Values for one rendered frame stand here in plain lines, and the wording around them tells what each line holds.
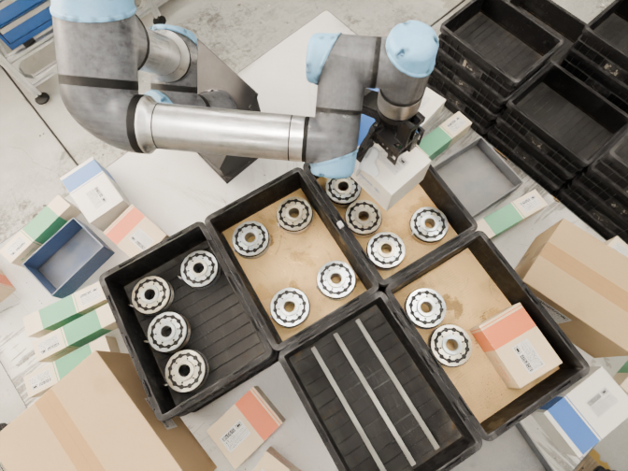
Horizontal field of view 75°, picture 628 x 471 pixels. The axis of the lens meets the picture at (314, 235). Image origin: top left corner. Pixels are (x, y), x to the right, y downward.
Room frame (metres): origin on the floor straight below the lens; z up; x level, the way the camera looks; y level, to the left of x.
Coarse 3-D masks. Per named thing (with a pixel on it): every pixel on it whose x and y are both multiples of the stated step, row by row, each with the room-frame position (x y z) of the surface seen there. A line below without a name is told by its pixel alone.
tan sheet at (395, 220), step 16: (416, 192) 0.47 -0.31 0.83; (336, 208) 0.45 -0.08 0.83; (400, 208) 0.42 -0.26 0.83; (416, 208) 0.42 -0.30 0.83; (384, 224) 0.38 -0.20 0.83; (400, 224) 0.38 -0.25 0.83; (368, 240) 0.34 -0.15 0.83; (448, 240) 0.31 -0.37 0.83; (416, 256) 0.28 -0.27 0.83; (384, 272) 0.25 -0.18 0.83
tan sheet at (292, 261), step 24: (264, 216) 0.46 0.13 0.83; (288, 240) 0.37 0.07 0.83; (312, 240) 0.36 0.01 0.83; (240, 264) 0.32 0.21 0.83; (264, 264) 0.31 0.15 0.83; (288, 264) 0.30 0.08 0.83; (312, 264) 0.29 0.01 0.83; (264, 288) 0.25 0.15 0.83; (312, 288) 0.23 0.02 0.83; (360, 288) 0.21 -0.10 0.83; (312, 312) 0.16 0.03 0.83; (288, 336) 0.11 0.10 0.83
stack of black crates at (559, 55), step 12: (516, 0) 1.63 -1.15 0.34; (528, 0) 1.63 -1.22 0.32; (540, 0) 1.59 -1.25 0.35; (528, 12) 1.60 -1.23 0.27; (540, 12) 1.56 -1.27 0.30; (552, 12) 1.52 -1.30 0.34; (564, 12) 1.48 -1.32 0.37; (552, 24) 1.49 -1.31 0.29; (564, 24) 1.45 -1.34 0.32; (576, 24) 1.41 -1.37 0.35; (564, 36) 1.42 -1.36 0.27; (576, 36) 1.39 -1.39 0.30; (564, 48) 1.36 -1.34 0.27; (552, 60) 1.30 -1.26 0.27
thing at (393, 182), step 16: (368, 128) 0.51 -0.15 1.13; (384, 160) 0.42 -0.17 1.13; (400, 160) 0.42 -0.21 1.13; (416, 160) 0.41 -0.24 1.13; (352, 176) 0.43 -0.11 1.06; (368, 176) 0.40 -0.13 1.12; (384, 176) 0.38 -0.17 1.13; (400, 176) 0.38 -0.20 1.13; (416, 176) 0.38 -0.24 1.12; (368, 192) 0.39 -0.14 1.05; (384, 192) 0.35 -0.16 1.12; (400, 192) 0.36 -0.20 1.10; (384, 208) 0.34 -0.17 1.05
